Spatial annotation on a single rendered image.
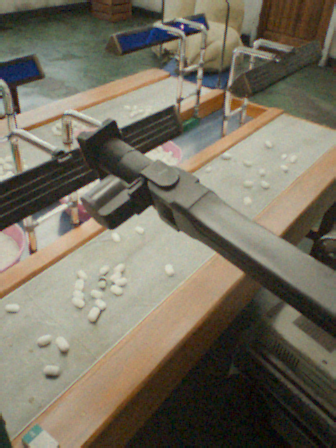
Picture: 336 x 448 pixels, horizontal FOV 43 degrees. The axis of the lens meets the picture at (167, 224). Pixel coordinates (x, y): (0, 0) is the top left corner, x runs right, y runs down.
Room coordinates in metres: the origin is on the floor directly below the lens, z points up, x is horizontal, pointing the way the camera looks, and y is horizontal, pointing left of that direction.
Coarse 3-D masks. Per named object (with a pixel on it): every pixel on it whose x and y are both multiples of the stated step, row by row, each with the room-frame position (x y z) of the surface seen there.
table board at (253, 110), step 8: (208, 88) 2.23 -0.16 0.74; (232, 96) 2.15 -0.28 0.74; (224, 104) 2.15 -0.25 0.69; (232, 104) 2.13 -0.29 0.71; (240, 104) 2.10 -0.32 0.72; (248, 104) 2.07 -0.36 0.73; (256, 104) 2.07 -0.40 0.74; (248, 112) 2.07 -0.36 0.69; (256, 112) 2.04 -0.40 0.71; (304, 120) 1.92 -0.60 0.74; (328, 128) 1.84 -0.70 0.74
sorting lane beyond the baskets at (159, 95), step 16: (176, 80) 2.31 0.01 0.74; (128, 96) 2.03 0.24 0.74; (144, 96) 2.05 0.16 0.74; (160, 96) 2.07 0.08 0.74; (192, 96) 2.10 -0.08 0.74; (80, 112) 1.80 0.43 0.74; (96, 112) 1.81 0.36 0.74; (112, 112) 1.83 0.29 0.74; (128, 112) 1.84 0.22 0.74; (144, 112) 1.86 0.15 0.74; (48, 128) 1.62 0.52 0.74; (0, 144) 1.45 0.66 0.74; (32, 160) 1.35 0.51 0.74
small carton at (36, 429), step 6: (36, 426) 0.37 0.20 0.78; (30, 432) 0.36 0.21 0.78; (36, 432) 0.36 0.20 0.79; (42, 432) 0.36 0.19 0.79; (24, 438) 0.34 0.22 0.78; (30, 438) 0.34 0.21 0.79; (36, 438) 0.35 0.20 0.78; (42, 438) 0.35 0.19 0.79; (48, 438) 0.35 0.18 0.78; (24, 444) 0.34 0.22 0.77; (30, 444) 0.33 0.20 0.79; (36, 444) 0.34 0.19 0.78; (42, 444) 0.34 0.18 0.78; (48, 444) 0.34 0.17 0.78; (54, 444) 0.34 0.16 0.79
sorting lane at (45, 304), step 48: (240, 144) 1.61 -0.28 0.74; (288, 144) 1.65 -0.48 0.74; (240, 192) 1.25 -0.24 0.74; (96, 240) 0.93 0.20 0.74; (144, 240) 0.95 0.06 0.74; (192, 240) 0.97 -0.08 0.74; (48, 288) 0.74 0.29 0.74; (96, 288) 0.75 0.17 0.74; (144, 288) 0.76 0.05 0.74; (0, 336) 0.58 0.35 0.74; (96, 336) 0.60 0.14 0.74; (0, 384) 0.47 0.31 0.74; (48, 384) 0.47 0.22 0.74
